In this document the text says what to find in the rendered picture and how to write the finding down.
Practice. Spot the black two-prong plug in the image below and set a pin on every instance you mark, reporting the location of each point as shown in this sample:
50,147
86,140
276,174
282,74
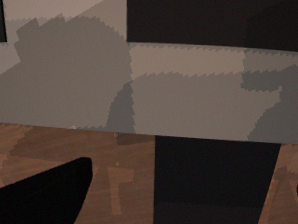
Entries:
205,181

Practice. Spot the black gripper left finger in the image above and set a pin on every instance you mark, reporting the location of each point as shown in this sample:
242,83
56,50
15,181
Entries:
52,197

